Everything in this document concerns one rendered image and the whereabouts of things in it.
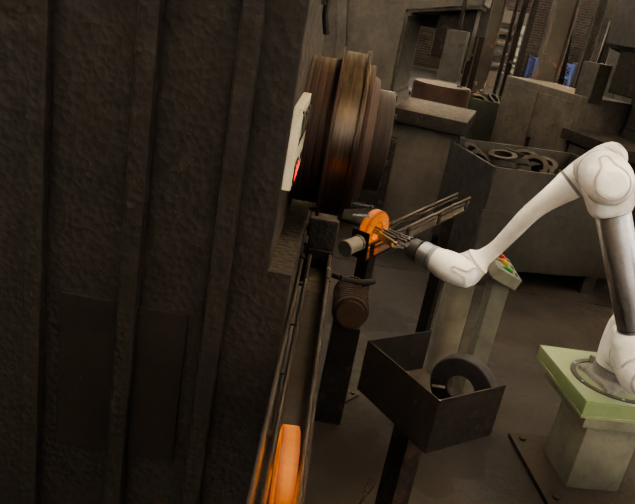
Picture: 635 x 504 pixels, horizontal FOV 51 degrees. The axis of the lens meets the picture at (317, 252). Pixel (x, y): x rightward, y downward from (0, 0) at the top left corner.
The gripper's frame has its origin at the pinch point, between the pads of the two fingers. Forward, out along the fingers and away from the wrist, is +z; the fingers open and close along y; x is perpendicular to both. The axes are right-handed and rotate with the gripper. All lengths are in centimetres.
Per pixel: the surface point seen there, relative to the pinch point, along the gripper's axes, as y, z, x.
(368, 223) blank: -6.7, -0.8, 3.5
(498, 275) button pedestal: 37, -38, -9
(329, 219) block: -31.2, -0.1, 8.7
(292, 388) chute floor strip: -92, -42, -7
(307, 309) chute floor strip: -63, -22, -5
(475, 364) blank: -68, -72, 10
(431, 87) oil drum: 386, 195, -4
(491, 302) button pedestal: 44, -37, -24
